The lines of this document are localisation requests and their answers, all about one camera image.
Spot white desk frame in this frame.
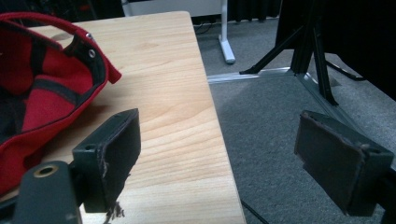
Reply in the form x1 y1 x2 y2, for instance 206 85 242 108
120 0 236 65

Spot thin black cable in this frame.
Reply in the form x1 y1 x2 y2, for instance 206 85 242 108
240 199 269 224

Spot red cap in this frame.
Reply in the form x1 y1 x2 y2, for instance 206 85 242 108
0 12 122 197

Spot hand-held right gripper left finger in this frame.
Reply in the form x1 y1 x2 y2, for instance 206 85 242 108
72 107 142 216

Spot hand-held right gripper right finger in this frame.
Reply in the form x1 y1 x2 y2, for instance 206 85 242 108
293 110 395 217

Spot black metal stand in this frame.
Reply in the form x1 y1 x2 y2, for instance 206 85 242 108
238 0 366 106

